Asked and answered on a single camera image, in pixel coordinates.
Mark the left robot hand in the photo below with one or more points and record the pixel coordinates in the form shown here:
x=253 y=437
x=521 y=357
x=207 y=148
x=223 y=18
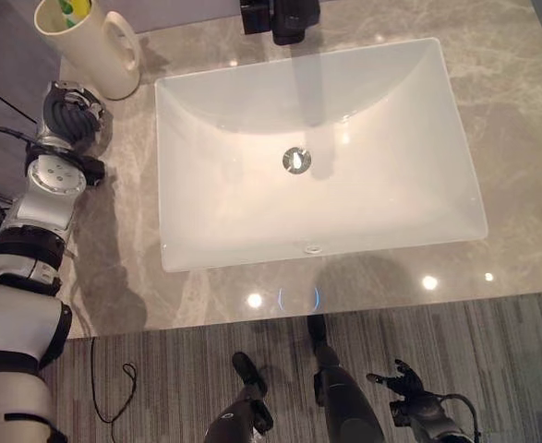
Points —
x=69 y=117

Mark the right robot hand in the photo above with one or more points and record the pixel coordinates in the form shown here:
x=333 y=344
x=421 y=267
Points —
x=403 y=380

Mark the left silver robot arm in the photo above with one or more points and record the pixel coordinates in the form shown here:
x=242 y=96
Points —
x=16 y=258

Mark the silver sink drain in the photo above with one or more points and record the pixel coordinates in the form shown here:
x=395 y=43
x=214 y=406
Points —
x=297 y=160

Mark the white rectangular sink basin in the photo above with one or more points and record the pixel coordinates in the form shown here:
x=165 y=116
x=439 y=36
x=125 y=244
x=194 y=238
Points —
x=316 y=152

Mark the green white toothbrush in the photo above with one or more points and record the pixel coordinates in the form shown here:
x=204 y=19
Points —
x=66 y=9

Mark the yellow toothpaste tube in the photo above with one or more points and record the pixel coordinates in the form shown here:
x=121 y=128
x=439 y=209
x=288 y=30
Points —
x=81 y=8

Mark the robot left leg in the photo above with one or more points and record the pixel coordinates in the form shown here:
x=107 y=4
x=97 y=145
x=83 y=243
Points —
x=245 y=406

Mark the black faucet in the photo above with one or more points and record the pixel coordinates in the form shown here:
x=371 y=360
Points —
x=282 y=18

